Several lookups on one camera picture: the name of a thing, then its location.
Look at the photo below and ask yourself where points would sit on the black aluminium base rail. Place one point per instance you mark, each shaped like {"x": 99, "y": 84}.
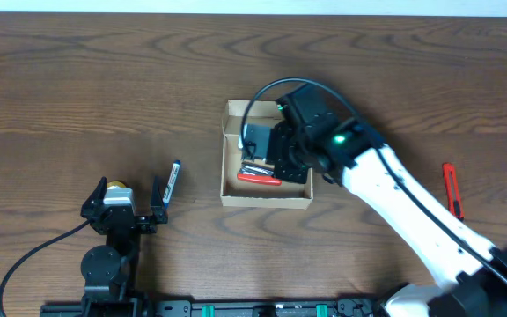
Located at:
{"x": 236, "y": 308}

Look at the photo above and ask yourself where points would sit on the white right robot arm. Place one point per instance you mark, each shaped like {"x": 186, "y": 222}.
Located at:
{"x": 469, "y": 271}

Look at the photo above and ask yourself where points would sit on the blue capped white marker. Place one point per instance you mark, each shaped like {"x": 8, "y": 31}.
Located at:
{"x": 171, "y": 183}

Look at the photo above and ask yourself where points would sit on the open cardboard box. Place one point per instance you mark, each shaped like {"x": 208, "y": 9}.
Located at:
{"x": 237, "y": 193}

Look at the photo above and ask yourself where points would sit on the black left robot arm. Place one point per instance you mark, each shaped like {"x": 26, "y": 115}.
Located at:
{"x": 109, "y": 270}

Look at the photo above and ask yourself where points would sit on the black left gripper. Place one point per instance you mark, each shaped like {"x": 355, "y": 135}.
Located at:
{"x": 121, "y": 220}

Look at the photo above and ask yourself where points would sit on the red and black multitool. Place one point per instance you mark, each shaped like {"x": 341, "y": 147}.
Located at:
{"x": 255, "y": 174}

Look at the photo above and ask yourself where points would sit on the red utility knife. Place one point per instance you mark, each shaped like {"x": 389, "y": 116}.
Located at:
{"x": 452, "y": 191}

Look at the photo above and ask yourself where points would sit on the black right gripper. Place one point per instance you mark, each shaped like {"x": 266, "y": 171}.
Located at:
{"x": 290, "y": 158}

